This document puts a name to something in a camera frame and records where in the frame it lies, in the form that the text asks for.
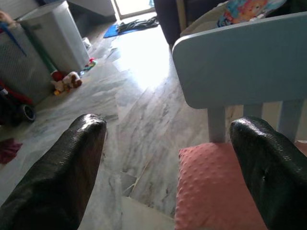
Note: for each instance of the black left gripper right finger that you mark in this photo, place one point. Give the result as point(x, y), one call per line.
point(275, 177)

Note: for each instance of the light blue child's chair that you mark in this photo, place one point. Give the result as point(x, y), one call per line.
point(239, 67)

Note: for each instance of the blue stick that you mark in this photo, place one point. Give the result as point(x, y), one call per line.
point(14, 39)

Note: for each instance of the pink dotted pillow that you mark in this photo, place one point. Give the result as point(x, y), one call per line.
point(206, 187)

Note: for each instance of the colourful cartoon cushion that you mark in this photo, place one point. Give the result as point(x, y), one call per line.
point(249, 10)

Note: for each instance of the red toy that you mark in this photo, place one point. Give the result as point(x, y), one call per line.
point(57, 75)

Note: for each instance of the maroon cloth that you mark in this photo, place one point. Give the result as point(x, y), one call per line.
point(8, 151)

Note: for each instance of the dark crumpled cloth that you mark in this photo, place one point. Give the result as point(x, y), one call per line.
point(138, 24)

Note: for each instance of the blue floor mat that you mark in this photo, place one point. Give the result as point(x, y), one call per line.
point(110, 32)

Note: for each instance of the beige fabric cushion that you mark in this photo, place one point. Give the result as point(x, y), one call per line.
point(204, 22)

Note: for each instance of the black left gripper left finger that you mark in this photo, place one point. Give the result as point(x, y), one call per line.
point(55, 172)

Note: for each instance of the white plastic bin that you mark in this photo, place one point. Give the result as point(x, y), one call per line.
point(60, 38)

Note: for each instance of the small colourful toy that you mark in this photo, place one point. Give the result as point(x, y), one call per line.
point(90, 63)

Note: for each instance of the dark armchair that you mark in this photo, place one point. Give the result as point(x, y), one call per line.
point(168, 19)

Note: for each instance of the brown white plush toy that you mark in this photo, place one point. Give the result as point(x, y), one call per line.
point(72, 81)

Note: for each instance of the green stick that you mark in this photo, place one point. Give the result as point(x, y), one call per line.
point(42, 50)

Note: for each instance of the white mesh hamper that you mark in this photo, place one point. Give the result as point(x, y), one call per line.
point(21, 67)

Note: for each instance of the red black toy stroller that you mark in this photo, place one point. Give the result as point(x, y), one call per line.
point(14, 105)

